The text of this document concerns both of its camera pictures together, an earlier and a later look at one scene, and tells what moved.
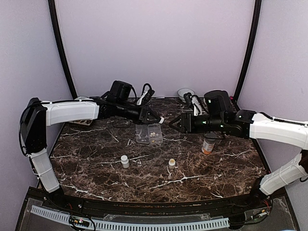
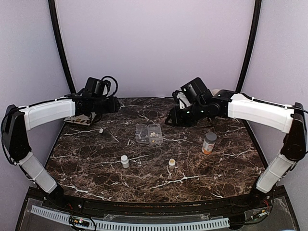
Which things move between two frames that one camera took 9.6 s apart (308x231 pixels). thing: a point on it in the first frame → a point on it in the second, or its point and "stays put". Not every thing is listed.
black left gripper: x=143 y=114 → x=113 y=107
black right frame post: x=251 y=48 stays put
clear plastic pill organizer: x=148 y=134 stays put
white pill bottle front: x=125 y=161 stays put
